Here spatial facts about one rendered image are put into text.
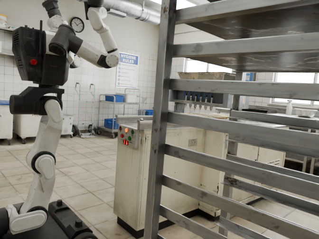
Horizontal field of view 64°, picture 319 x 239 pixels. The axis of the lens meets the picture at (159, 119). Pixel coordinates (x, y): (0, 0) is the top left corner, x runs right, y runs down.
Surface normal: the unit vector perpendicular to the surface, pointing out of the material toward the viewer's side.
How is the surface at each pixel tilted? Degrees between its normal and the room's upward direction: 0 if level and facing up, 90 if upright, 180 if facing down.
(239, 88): 90
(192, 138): 90
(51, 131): 113
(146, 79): 90
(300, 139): 90
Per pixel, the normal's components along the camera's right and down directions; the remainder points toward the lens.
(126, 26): 0.68, 0.14
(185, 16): -0.69, 0.03
